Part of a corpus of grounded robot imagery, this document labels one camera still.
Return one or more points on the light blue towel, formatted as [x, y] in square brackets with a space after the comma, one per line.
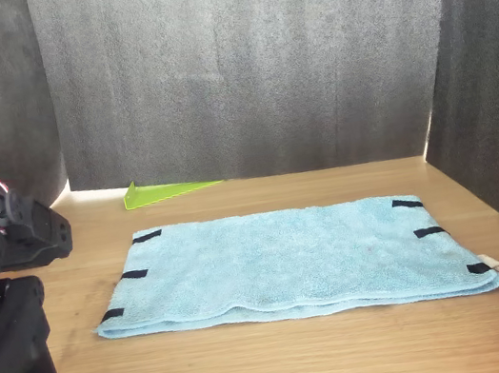
[272, 260]

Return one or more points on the grey foam backdrop panel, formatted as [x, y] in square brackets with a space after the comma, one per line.
[247, 66]

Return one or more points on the green acrylic angle bracket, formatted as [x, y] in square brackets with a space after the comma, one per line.
[159, 195]

